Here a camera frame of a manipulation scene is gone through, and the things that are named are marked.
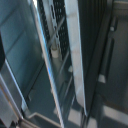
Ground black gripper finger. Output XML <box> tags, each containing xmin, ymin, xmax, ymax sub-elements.
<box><xmin>0</xmin><ymin>33</ymin><xmax>6</xmax><ymax>73</ymax></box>

